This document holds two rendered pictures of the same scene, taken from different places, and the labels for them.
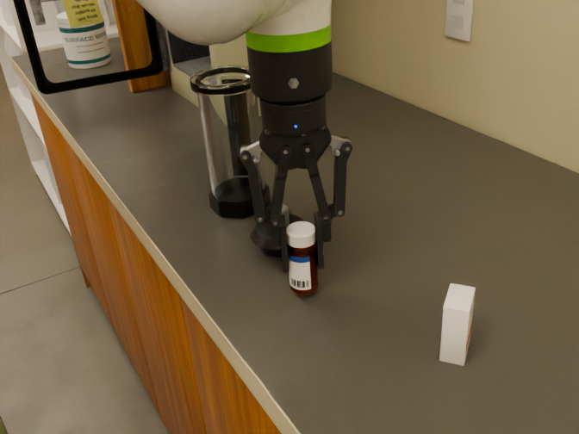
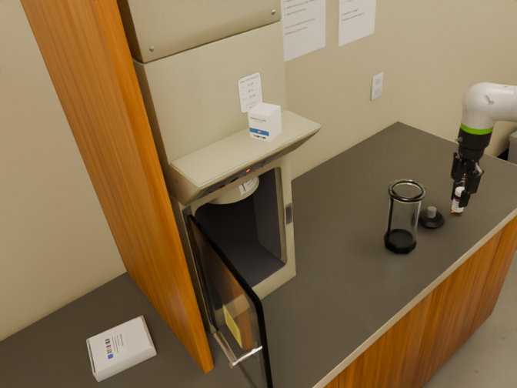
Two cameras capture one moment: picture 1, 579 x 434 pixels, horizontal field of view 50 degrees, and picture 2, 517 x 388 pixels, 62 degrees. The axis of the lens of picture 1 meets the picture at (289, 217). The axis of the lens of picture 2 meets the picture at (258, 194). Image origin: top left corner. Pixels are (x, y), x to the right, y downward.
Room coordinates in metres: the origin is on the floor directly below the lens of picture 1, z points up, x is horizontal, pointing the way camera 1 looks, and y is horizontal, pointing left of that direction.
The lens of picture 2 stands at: (1.49, 1.04, 1.95)
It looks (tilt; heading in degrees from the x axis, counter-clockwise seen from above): 36 degrees down; 263
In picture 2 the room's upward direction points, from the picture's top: 6 degrees counter-clockwise
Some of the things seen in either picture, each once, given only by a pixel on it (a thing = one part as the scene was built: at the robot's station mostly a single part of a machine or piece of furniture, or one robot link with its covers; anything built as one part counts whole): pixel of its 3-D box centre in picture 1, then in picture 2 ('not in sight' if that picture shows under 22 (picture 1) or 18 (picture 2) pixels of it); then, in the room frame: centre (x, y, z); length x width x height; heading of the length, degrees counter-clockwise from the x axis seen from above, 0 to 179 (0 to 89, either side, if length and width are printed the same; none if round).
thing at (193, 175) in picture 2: not in sight; (250, 162); (1.41, 0.25, 1.46); 0.32 x 0.11 x 0.10; 28
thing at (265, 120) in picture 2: not in sight; (265, 122); (1.37, 0.23, 1.54); 0.05 x 0.05 x 0.06; 47
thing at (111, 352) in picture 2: not in sight; (121, 346); (1.82, 0.28, 0.96); 0.16 x 0.12 x 0.04; 17
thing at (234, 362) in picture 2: not in sight; (234, 346); (1.51, 0.51, 1.20); 0.10 x 0.05 x 0.03; 110
